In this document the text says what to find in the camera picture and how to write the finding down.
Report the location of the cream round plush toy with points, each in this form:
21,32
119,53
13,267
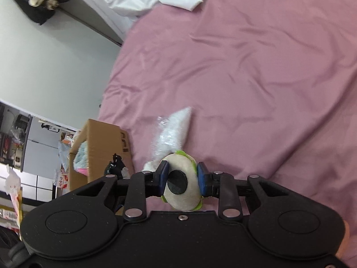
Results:
181,198

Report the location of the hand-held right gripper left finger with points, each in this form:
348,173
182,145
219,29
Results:
162,178

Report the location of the brown cardboard box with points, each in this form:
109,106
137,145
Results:
104,145

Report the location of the clear bag of white stuffing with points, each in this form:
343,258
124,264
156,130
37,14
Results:
174,134

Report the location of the printed plastic bag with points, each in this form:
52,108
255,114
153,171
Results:
63,159

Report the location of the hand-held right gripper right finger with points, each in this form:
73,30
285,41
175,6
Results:
202,182

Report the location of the grey pink paw plush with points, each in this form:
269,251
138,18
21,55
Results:
82,162

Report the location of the pink bed sheet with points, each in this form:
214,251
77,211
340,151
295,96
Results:
251,89

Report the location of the white cabinet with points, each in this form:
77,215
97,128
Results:
39,150

